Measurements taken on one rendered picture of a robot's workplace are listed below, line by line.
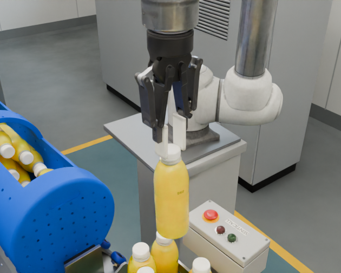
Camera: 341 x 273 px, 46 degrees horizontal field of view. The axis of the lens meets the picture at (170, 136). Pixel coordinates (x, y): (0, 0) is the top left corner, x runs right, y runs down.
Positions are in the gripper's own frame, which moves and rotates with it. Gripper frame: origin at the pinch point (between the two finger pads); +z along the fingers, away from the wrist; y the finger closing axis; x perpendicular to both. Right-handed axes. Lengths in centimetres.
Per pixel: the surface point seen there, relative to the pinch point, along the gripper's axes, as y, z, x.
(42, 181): 15.5, 18.7, -27.5
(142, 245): 3.0, 31.8, -6.6
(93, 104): -133, 142, -269
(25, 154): 9, 29, -57
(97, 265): 10.0, 42.6, -17.1
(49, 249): 18.8, 35.4, -23.3
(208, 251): -11.2, 37.5, 1.2
